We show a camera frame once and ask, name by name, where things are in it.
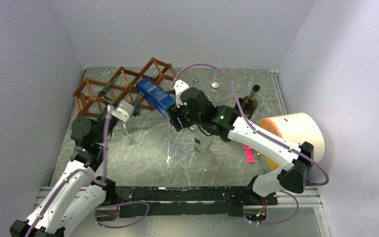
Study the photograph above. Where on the white cylinder with orange lid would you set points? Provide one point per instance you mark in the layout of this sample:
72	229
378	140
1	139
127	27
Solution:
298	128

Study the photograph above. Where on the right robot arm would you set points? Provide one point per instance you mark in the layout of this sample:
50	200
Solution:
294	160

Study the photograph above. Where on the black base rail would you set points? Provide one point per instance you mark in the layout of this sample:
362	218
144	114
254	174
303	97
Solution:
233	201

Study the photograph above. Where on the clear bottle with silver cap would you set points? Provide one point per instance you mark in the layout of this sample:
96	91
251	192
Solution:
213	90

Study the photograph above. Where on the brown wooden wine rack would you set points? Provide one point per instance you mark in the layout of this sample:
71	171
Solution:
92	95

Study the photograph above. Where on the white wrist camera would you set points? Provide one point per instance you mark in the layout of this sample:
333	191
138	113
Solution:
124	111
179	87

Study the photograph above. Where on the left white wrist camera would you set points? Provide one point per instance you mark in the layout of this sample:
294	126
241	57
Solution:
124	111

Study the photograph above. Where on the pink plastic piece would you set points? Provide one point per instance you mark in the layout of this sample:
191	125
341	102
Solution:
249	154

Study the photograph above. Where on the dark green wine bottle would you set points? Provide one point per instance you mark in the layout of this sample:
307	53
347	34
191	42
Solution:
240	102

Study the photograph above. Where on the olive wine bottle black top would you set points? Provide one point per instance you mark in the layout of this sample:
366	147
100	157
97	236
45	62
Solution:
250	102

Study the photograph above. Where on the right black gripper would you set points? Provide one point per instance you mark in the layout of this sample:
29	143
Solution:
174	112

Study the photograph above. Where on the blue square Blue Dash bottle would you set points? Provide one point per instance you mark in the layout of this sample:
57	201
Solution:
155	96

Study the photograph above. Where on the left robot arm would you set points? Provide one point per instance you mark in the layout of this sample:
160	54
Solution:
84	184

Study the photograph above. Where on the clear open glass bottle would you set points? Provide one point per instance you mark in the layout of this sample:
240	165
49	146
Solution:
195	82

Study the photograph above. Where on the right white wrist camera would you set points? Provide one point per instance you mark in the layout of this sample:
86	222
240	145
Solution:
179	87

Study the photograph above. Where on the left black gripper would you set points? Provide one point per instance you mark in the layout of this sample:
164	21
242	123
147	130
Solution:
103	92

